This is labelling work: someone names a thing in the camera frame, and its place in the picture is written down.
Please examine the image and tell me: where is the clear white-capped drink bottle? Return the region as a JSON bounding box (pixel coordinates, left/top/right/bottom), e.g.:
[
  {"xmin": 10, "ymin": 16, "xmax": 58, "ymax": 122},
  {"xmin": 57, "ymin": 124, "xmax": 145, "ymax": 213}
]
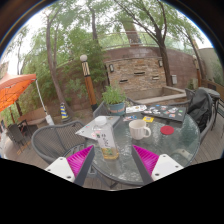
[{"xmin": 91, "ymin": 115, "xmax": 120, "ymax": 160}]

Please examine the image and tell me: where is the blue and yellow striped bollard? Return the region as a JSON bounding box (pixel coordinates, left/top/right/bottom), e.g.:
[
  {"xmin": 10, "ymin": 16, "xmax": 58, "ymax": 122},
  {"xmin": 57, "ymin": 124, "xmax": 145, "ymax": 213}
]
[{"xmin": 59, "ymin": 102, "xmax": 70, "ymax": 120}]

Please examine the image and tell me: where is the leaning thin-trunk tree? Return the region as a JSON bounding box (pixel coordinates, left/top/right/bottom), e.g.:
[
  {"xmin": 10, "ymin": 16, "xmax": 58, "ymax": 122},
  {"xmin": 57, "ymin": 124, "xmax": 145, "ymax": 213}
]
[{"xmin": 13, "ymin": 1, "xmax": 108, "ymax": 121}]

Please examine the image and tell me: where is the green plant in blue pot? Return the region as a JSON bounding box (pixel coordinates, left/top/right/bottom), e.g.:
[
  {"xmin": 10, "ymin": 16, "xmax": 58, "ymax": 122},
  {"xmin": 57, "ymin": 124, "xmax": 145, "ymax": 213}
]
[{"xmin": 101, "ymin": 84, "xmax": 128, "ymax": 117}]

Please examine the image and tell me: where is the globe-topped wooden lamp post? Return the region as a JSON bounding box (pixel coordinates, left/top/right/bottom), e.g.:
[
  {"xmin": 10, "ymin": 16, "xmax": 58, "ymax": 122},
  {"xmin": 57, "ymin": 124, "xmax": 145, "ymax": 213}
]
[
  {"xmin": 79, "ymin": 54, "xmax": 99, "ymax": 113},
  {"xmin": 192, "ymin": 54, "xmax": 203, "ymax": 88}
]

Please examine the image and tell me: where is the silver sticker-covered laptop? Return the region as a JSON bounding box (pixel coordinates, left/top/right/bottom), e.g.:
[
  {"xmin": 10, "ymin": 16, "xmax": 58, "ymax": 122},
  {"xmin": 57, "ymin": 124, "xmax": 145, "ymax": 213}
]
[{"xmin": 75, "ymin": 114, "xmax": 122, "ymax": 141}]

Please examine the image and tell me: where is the small colourful card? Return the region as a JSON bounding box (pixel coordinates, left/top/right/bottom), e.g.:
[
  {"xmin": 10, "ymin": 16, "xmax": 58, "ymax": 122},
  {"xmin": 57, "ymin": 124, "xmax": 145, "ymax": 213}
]
[{"xmin": 122, "ymin": 114, "xmax": 138, "ymax": 122}]

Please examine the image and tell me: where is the dark metal chair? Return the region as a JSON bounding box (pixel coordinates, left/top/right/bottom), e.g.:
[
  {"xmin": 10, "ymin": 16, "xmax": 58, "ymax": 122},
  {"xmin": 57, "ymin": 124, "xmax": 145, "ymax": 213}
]
[{"xmin": 6, "ymin": 119, "xmax": 33, "ymax": 149}]

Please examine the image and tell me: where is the black backpack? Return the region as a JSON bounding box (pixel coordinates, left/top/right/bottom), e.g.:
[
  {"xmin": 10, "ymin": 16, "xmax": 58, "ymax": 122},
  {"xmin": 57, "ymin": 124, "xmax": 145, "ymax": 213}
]
[{"xmin": 187, "ymin": 88, "xmax": 214, "ymax": 133}]

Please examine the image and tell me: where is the orange patio umbrella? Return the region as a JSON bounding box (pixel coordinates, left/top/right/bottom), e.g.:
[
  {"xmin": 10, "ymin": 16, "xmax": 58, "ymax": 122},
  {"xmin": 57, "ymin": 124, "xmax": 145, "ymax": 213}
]
[{"xmin": 0, "ymin": 73, "xmax": 56, "ymax": 126}]

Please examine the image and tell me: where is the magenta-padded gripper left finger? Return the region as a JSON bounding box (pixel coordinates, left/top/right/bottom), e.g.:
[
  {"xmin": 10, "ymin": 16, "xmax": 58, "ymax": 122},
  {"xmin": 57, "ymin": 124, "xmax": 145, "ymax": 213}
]
[{"xmin": 44, "ymin": 144, "xmax": 95, "ymax": 187}]

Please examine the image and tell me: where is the white printed booklet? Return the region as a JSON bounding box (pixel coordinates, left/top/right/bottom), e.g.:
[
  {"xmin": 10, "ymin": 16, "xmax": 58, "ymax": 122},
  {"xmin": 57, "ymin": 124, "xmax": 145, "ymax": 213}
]
[{"xmin": 125, "ymin": 104, "xmax": 148, "ymax": 114}]

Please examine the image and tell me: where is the yellow card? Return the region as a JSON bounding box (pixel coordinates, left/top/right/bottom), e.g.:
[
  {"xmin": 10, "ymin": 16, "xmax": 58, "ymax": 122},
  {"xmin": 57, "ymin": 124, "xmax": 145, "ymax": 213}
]
[{"xmin": 142, "ymin": 115, "xmax": 155, "ymax": 123}]

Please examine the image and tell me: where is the white ribbed mug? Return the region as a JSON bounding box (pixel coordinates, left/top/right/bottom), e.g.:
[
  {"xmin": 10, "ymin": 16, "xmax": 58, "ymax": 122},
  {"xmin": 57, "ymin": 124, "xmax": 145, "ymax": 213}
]
[{"xmin": 128, "ymin": 119, "xmax": 152, "ymax": 141}]

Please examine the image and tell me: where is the black sticker-covered laptop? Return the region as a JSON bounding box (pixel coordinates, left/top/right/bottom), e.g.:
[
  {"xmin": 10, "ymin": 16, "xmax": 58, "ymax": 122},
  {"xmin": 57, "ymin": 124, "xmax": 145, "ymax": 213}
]
[{"xmin": 140, "ymin": 104, "xmax": 188, "ymax": 123}]

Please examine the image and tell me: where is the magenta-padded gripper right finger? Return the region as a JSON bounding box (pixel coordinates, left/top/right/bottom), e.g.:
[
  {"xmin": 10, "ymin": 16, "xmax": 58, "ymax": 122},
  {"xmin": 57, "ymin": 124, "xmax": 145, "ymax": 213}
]
[{"xmin": 129, "ymin": 144, "xmax": 184, "ymax": 186}]

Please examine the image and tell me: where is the forked dark-trunk tree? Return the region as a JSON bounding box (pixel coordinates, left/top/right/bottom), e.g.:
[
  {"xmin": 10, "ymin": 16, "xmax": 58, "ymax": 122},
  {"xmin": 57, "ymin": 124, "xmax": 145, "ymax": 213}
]
[{"xmin": 113, "ymin": 0, "xmax": 208, "ymax": 88}]

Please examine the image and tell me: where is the flat round red coaster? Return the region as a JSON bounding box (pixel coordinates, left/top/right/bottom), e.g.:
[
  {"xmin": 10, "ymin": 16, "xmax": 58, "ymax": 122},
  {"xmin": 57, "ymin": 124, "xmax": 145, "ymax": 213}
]
[{"xmin": 160, "ymin": 125, "xmax": 175, "ymax": 136}]

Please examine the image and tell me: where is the wooden bench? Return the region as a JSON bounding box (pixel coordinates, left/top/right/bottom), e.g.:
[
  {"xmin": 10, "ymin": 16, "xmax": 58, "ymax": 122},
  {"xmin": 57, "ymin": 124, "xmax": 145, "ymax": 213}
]
[{"xmin": 19, "ymin": 107, "xmax": 48, "ymax": 126}]

